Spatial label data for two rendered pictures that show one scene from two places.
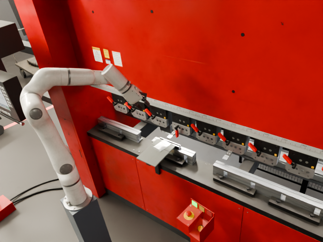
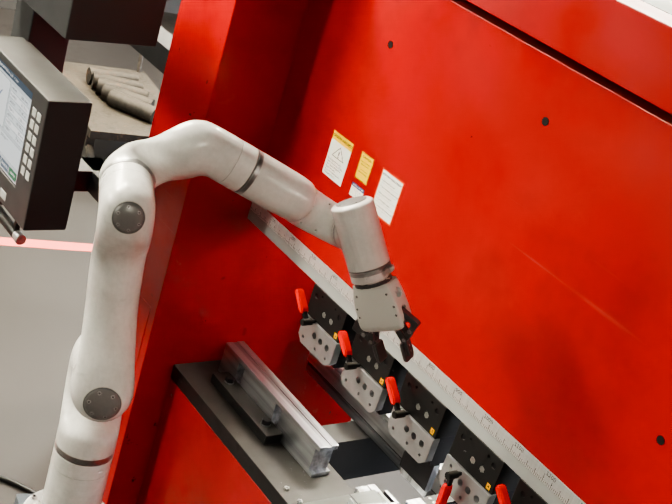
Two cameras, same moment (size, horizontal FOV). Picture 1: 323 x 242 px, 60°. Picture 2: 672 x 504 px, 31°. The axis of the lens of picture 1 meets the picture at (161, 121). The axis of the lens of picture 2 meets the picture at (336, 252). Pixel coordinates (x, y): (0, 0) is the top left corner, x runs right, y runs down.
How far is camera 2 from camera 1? 69 cm
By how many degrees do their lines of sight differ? 14
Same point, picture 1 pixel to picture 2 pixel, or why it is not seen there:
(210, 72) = (623, 357)
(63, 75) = (242, 162)
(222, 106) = (611, 472)
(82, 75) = (285, 187)
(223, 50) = not seen: outside the picture
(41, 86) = (177, 159)
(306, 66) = not seen: outside the picture
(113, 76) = (360, 229)
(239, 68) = not seen: outside the picture
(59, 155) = (108, 358)
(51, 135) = (122, 294)
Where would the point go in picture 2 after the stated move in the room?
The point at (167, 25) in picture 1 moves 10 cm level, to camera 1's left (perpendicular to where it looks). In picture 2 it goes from (568, 175) to (520, 157)
